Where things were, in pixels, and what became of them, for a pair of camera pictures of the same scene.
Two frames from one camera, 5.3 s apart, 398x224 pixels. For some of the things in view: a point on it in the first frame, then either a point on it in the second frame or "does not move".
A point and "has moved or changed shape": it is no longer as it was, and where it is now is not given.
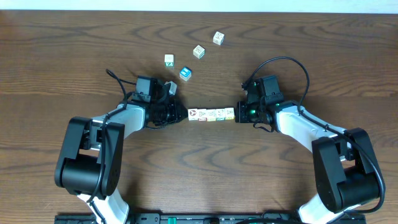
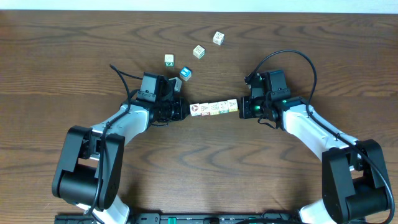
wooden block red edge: [202, 114] has moved or changed shape
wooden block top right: [218, 38] does not move
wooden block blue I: [185, 73] does not move
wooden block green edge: [220, 114] to [223, 107]
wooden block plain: [229, 113] to [232, 105]
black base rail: [208, 218] does not move
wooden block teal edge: [199, 51] does not move
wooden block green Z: [169, 61] does not move
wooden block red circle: [193, 114] has moved or changed shape
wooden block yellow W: [211, 114] to [214, 108]
